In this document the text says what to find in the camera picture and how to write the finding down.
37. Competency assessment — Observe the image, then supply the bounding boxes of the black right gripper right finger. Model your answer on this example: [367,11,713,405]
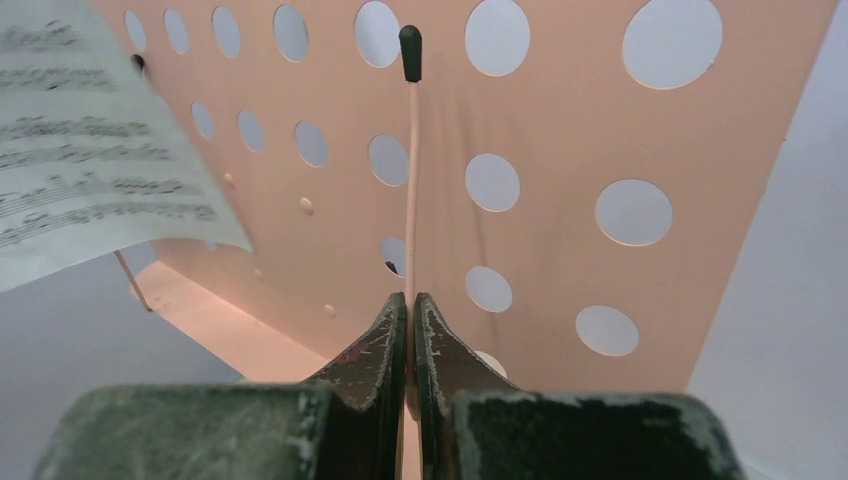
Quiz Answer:
[412,293,745,479]

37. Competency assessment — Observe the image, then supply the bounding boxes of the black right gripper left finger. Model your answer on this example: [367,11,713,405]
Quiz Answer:
[33,293,407,479]

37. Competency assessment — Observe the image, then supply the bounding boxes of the sheet music page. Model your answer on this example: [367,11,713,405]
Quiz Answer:
[1,1,252,290]

